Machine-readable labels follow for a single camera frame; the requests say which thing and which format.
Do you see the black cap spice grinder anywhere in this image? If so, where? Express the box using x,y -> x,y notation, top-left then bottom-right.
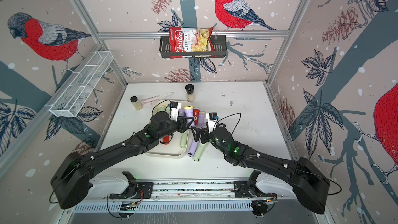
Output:
185,84 -> 195,102

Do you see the black wall basket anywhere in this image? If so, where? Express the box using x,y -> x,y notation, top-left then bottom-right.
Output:
159,35 -> 227,59

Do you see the red cassava chips bag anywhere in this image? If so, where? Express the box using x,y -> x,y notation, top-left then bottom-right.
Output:
169,27 -> 214,53

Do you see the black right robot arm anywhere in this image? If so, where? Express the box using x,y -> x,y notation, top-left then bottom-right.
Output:
191,124 -> 330,215

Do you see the tall purple flashlight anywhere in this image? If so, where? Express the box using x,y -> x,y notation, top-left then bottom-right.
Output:
184,105 -> 194,117

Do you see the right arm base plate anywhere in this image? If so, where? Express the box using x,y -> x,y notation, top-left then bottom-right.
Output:
232,181 -> 277,199

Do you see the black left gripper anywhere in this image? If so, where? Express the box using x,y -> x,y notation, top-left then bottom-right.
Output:
157,116 -> 194,141

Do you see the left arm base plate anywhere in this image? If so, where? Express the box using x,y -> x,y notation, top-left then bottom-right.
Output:
109,182 -> 154,200

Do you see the green flashlight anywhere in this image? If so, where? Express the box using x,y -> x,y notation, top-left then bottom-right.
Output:
157,105 -> 166,112
193,143 -> 208,162
180,130 -> 189,149

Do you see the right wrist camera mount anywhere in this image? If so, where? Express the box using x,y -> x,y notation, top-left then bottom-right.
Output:
206,113 -> 219,133

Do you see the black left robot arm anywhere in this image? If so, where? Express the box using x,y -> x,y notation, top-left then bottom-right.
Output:
50,112 -> 194,209

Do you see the small black cap jar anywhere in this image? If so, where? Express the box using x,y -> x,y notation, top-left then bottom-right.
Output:
130,96 -> 143,111

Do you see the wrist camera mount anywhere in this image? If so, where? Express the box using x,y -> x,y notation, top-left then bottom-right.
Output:
206,113 -> 219,133
169,101 -> 182,121

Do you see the white rectangular storage tray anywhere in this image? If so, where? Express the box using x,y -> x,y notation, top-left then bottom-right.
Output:
146,100 -> 193,159

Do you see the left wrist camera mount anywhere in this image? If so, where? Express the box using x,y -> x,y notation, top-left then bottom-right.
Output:
169,101 -> 182,121

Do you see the white wire mesh shelf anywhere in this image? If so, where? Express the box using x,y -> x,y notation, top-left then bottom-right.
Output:
49,51 -> 114,117

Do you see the red flashlight with white logo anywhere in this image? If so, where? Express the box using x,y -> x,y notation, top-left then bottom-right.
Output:
193,108 -> 200,125

